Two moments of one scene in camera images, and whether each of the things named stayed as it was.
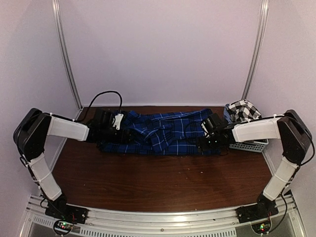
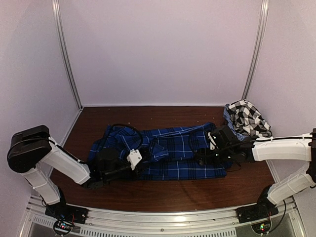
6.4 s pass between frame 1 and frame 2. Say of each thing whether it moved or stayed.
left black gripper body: moved
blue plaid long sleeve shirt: moved
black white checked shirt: stayed
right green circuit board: stayed
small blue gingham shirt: stayed
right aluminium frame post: stayed
